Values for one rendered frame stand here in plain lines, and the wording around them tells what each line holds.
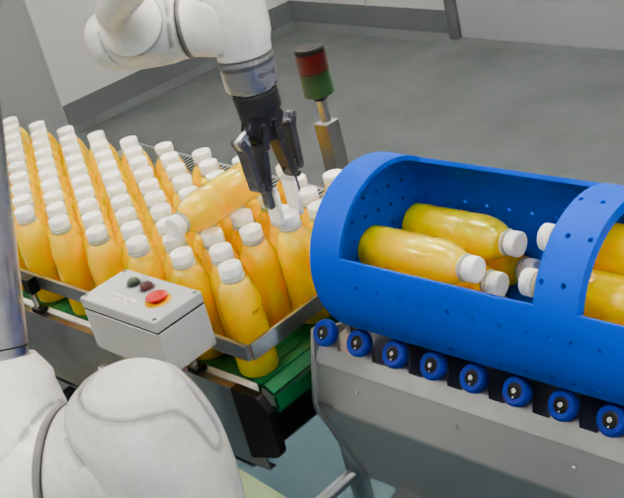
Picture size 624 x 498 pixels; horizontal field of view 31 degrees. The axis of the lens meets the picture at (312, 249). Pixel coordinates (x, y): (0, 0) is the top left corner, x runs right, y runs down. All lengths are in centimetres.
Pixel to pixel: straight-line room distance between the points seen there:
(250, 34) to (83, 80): 469
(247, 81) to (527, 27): 419
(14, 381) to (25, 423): 5
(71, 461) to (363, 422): 74
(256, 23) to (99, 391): 75
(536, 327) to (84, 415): 60
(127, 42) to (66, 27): 460
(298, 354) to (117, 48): 59
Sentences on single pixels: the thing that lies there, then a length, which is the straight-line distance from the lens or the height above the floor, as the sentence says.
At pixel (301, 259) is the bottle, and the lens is 188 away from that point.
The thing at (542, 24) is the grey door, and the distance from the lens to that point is 580.
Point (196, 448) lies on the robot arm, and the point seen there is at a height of 124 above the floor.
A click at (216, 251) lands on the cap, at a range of 186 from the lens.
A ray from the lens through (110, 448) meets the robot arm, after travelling 114.
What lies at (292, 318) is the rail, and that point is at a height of 97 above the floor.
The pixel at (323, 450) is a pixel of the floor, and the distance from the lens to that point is 319.
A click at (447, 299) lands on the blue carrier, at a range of 153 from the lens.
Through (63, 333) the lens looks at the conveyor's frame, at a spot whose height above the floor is 87.
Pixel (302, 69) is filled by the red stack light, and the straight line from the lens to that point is 224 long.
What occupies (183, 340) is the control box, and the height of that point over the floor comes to 104.
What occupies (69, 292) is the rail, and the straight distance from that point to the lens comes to 222.
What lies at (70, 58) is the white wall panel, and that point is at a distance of 634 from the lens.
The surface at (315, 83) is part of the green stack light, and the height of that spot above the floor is 119.
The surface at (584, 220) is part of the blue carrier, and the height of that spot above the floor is 123.
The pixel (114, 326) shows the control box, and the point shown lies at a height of 106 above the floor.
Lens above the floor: 190
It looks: 26 degrees down
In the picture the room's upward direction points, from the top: 15 degrees counter-clockwise
